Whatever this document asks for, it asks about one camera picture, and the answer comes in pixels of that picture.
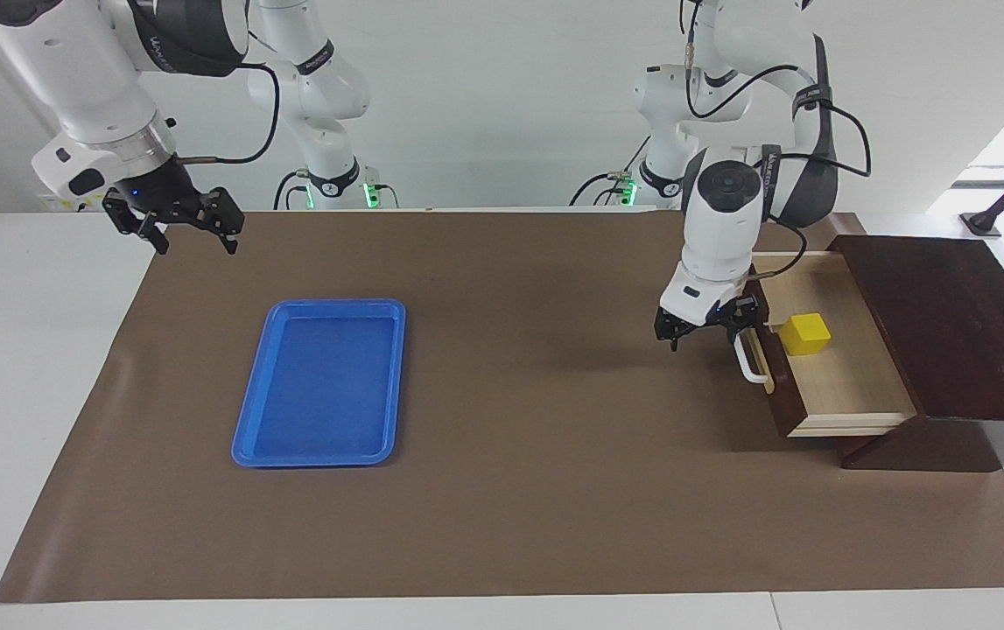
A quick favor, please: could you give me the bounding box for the yellow cube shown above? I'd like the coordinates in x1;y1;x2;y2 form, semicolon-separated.
779;313;832;357

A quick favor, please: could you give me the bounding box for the wooden drawer with white handle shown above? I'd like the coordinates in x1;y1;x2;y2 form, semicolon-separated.
734;252;918;438

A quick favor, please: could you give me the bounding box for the dark wooden drawer cabinet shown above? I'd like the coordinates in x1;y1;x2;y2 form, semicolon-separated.
827;234;1004;473

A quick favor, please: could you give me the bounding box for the blue plastic tray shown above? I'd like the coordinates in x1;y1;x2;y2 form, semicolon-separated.
231;298;407;469

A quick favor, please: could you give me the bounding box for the brown table mat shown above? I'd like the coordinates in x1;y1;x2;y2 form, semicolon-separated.
0;208;1004;605

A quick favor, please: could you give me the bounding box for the black right base cable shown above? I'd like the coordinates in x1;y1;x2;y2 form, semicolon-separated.
274;171;310;211

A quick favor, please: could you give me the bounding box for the black base cable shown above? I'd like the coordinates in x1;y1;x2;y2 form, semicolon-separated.
569;131;653;207
274;171;310;211

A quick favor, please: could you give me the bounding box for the white wall socket box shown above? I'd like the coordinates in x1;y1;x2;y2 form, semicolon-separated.
38;188;109;213

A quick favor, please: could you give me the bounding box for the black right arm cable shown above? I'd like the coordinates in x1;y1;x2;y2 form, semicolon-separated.
173;61;282;167

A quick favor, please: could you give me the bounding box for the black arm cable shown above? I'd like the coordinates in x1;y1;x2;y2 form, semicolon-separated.
681;0;872;256
173;61;282;167

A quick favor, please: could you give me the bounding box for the black left base cable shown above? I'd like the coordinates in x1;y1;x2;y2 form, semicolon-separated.
569;131;653;207

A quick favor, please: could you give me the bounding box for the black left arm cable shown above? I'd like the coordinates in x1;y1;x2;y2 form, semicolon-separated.
681;0;872;256

